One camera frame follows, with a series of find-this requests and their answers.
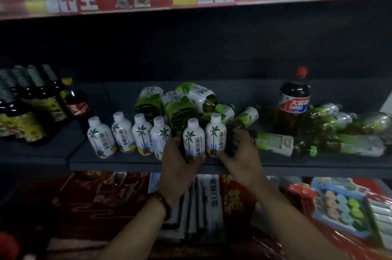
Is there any person's left hand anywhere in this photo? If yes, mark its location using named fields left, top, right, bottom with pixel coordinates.
left=158, top=137, right=206, bottom=205

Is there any person's right hand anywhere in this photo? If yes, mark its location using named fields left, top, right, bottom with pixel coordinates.
left=217, top=129, right=264, bottom=190

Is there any white palm-print drink bottle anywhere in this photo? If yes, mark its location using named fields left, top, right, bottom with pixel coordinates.
left=131, top=113, right=154, bottom=157
left=87, top=115, right=118, bottom=159
left=150, top=115, right=173, bottom=162
left=183, top=118, right=206, bottom=164
left=205, top=113, right=228, bottom=158
left=111, top=112, right=136, bottom=153

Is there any dark grey metal shelf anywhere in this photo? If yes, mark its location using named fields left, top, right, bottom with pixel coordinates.
left=0, top=0, right=392, bottom=260

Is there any pile of green tea bottles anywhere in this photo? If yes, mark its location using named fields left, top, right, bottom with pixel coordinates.
left=134, top=82, right=392, bottom=159

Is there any large dark soda bottle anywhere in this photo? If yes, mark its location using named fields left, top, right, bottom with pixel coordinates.
left=277, top=66, right=312, bottom=136

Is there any small yellow-cap cola bottle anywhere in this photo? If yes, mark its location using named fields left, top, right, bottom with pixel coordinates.
left=60, top=77, right=91, bottom=128

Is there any person's right forearm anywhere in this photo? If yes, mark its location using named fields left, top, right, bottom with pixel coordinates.
left=245, top=174, right=350, bottom=260

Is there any person's left forearm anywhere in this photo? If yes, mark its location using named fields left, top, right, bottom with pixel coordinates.
left=98, top=191, right=184, bottom=260

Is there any red gold-flower packet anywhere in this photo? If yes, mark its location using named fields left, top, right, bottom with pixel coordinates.
left=219, top=174, right=258, bottom=233

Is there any stack of white blue packets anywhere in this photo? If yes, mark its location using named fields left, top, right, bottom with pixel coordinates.
left=148, top=172, right=227, bottom=244

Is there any blue pack of coloured sponges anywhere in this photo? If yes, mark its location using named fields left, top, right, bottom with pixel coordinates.
left=311, top=177, right=383, bottom=240

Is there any white striped pack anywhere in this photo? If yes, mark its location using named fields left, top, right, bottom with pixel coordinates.
left=367, top=197, right=392, bottom=250

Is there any cluster of checked-neck sauce bottles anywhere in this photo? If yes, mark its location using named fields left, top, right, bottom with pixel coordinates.
left=0, top=64, right=69, bottom=144

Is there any dark beaded bracelet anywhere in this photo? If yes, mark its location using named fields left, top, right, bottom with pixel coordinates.
left=150, top=191, right=172, bottom=222

